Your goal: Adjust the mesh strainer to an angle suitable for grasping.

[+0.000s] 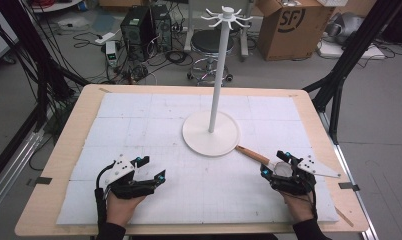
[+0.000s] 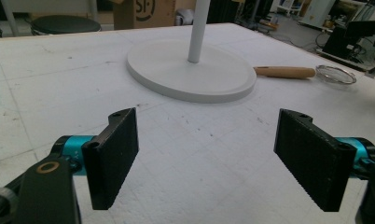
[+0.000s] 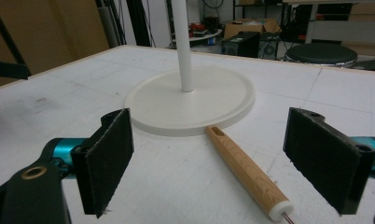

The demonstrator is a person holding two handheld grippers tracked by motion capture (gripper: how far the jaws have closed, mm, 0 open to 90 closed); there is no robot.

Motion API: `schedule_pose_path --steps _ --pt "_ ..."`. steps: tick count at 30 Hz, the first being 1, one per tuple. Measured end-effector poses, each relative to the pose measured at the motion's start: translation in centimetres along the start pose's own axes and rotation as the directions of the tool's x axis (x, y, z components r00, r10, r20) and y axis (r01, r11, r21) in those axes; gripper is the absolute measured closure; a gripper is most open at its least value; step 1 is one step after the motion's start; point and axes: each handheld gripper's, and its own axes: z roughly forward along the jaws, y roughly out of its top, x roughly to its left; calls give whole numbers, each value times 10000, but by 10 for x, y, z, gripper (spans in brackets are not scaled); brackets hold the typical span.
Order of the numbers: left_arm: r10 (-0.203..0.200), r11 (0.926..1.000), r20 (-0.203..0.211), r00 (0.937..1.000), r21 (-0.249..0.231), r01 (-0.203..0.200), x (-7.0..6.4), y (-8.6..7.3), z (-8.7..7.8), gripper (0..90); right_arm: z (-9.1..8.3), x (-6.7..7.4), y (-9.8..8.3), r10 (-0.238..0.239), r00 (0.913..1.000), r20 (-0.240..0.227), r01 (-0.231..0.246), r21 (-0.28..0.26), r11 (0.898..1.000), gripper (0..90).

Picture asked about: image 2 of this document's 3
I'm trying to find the cardboard box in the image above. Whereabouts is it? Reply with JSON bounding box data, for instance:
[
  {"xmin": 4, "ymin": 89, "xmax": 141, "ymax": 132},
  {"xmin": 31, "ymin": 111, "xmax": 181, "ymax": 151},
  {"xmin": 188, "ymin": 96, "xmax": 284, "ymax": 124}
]
[{"xmin": 112, "ymin": 0, "xmax": 177, "ymax": 31}]

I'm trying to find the white mug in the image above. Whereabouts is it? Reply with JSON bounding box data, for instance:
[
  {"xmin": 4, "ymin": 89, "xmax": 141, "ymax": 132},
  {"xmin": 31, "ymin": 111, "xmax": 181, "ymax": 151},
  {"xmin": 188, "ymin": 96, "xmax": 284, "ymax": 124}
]
[{"xmin": 174, "ymin": 8, "xmax": 195, "ymax": 26}]

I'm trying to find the black round stool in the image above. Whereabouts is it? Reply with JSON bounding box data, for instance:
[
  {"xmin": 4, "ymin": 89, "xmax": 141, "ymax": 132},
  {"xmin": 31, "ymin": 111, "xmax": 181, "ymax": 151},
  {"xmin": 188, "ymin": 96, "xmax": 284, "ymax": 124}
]
[{"xmin": 30, "ymin": 15, "xmax": 102, "ymax": 35}]

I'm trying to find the wooden-handled mesh strainer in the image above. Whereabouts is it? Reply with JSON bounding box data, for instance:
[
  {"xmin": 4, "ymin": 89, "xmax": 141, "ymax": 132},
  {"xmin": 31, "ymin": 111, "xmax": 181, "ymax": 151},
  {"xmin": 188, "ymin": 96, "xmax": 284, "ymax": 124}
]
[{"xmin": 253, "ymin": 64, "xmax": 357, "ymax": 85}]

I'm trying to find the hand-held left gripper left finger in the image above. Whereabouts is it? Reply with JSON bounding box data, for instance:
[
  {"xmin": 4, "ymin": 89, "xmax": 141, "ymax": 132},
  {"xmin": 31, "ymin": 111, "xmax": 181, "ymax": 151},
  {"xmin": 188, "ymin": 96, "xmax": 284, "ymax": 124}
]
[{"xmin": 50, "ymin": 107, "xmax": 140, "ymax": 211}]

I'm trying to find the white round stand base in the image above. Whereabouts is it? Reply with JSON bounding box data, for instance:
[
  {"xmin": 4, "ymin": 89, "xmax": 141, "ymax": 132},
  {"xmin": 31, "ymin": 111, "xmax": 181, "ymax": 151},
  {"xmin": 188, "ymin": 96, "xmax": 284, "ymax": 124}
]
[{"xmin": 125, "ymin": 0, "xmax": 257, "ymax": 104}]

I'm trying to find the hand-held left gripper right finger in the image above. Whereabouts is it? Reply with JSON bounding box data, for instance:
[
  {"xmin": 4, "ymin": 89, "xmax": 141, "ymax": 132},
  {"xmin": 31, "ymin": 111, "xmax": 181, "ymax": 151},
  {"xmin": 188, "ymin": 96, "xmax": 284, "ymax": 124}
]
[{"xmin": 273, "ymin": 108, "xmax": 375, "ymax": 213}]

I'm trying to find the black equipment on stand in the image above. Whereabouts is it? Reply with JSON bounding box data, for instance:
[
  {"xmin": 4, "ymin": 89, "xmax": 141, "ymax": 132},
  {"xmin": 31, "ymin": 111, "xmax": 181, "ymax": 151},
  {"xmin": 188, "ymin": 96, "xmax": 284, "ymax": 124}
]
[{"xmin": 321, "ymin": 20, "xmax": 375, "ymax": 62}]

